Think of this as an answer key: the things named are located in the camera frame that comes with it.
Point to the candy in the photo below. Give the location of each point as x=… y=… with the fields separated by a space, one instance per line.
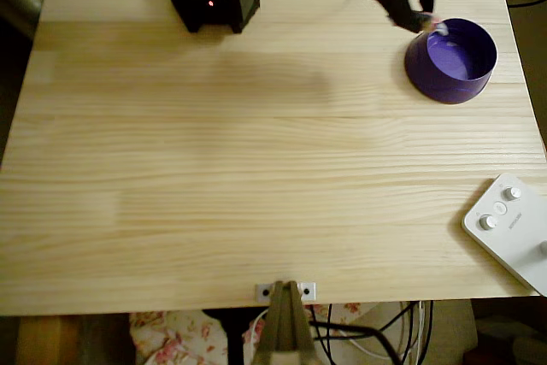
x=437 y=25

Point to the purple bowl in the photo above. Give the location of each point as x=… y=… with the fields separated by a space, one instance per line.
x=440 y=78

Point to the white control box with knobs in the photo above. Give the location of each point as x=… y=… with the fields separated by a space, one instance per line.
x=513 y=232

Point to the black support pole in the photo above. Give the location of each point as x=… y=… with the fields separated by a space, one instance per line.
x=235 y=339

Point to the floral patterned cloth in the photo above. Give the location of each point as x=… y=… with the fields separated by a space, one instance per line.
x=179 y=335

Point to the wooden trestle beam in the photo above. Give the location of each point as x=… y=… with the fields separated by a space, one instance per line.
x=47 y=339

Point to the white metal mounting bracket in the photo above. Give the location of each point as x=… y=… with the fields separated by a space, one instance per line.
x=307 y=291

